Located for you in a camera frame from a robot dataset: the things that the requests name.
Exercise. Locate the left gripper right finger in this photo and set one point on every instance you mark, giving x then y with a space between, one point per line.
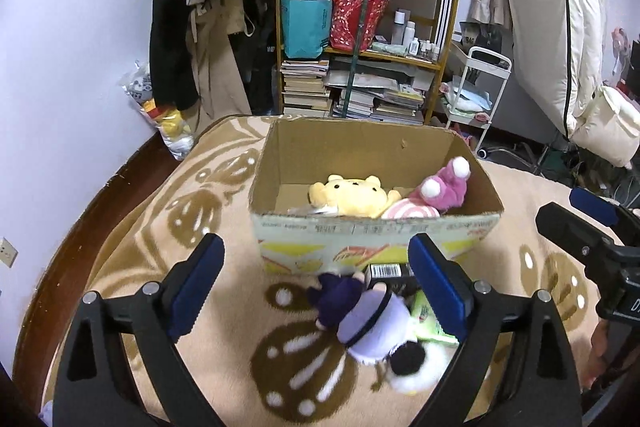
539 383

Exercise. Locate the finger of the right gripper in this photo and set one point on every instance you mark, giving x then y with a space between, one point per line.
567 231
594 206

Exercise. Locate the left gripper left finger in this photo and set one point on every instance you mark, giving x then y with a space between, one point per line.
95 386

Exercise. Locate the green tea drink carton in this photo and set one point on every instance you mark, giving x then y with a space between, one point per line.
426 325

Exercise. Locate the pink plush toy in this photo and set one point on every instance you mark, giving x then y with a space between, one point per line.
446 189

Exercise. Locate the purple doll plush toy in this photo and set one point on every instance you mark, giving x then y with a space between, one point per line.
375 327

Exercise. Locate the black carton with barcode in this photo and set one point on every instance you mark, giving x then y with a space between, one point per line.
398 277

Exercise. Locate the person's right hand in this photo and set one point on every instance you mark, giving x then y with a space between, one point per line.
598 361

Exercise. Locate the cream cushion bag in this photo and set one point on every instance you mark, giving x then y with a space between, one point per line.
609 128

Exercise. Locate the beige patterned plush rug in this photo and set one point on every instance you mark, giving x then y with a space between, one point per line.
209 190

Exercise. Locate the pink striped round plush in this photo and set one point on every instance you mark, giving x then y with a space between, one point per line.
410 208

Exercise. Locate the white rolling utility cart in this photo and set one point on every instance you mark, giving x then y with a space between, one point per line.
463 102

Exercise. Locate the yellow bear plush toy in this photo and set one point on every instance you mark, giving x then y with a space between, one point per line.
360 198

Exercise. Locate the folded white mattress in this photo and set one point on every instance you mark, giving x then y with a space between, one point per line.
558 59

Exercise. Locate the plastic bag of plush toys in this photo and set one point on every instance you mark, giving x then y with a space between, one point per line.
175 132

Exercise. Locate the printed cardboard box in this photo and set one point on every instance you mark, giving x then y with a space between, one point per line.
295 238

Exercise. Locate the wooden bookshelf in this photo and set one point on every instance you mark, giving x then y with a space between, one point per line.
442 24

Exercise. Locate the black hanging garment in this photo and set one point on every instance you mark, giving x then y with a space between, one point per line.
171 73

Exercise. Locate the green pole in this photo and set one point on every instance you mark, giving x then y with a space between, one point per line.
361 30

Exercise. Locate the stack of books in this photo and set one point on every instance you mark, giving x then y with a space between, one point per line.
304 91

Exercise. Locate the red gift bag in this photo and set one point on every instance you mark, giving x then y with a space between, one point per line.
345 14

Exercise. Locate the teal shopping bag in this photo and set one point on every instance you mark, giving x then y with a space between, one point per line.
306 27

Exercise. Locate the beige hanging coat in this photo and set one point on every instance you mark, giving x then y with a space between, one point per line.
219 88

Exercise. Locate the white wall outlet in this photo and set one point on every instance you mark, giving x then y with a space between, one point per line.
8 252

